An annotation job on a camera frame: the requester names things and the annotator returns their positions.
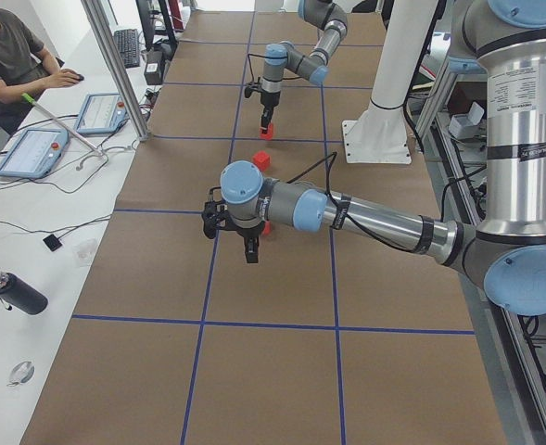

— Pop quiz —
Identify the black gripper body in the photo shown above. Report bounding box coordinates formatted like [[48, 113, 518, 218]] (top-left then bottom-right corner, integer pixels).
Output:
[[260, 90, 280, 109], [235, 222, 264, 243]]

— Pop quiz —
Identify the red block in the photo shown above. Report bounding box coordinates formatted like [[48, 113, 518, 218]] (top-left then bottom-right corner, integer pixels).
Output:
[[261, 221, 272, 235], [260, 122, 273, 140], [252, 150, 271, 172]]

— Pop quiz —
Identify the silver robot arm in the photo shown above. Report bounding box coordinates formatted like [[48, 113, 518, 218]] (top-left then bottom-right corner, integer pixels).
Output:
[[202, 1, 546, 316], [245, 0, 348, 139]]

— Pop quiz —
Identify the black power adapter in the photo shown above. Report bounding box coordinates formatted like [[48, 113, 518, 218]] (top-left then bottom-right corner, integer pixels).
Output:
[[144, 50, 165, 86]]

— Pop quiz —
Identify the brown paper table mat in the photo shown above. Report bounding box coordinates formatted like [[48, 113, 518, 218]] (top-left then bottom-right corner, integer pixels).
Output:
[[22, 12, 506, 444]]

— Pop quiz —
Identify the black keyboard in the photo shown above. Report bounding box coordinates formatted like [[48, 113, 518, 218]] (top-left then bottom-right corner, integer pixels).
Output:
[[113, 29, 140, 69]]

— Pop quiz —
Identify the far blue teach pendant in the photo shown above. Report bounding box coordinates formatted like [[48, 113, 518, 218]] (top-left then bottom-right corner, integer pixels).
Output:
[[74, 93, 128, 136]]

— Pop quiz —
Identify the blue teach pendant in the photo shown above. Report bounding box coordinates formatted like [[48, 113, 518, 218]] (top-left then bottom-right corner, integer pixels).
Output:
[[0, 128, 70, 179], [74, 93, 128, 136]]

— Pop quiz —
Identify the white box on shelf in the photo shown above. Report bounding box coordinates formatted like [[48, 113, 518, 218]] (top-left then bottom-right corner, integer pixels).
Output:
[[448, 102, 485, 140]]

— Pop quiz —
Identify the small black square device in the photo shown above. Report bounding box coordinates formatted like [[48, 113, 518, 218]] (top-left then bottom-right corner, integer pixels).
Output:
[[43, 234, 63, 252]]

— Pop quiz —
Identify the near blue teach pendant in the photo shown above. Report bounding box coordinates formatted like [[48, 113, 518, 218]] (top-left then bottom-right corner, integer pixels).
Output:
[[0, 128, 70, 179]]

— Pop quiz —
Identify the black water bottle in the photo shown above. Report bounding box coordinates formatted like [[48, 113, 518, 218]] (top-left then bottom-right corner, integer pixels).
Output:
[[0, 271, 48, 315]]

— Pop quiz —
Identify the seated person in grey shirt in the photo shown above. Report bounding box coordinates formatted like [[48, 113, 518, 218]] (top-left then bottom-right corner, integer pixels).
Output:
[[0, 8, 78, 134]]

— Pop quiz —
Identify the wrist black camera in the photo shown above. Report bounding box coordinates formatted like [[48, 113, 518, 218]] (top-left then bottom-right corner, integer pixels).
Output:
[[201, 200, 227, 239], [244, 81, 261, 98]]

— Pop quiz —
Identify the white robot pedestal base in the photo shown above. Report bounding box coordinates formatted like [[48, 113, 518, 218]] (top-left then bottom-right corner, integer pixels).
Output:
[[342, 0, 446, 165]]

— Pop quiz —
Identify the aluminium frame post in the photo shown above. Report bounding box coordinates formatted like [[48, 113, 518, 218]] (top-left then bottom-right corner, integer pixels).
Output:
[[81, 0, 149, 142]]

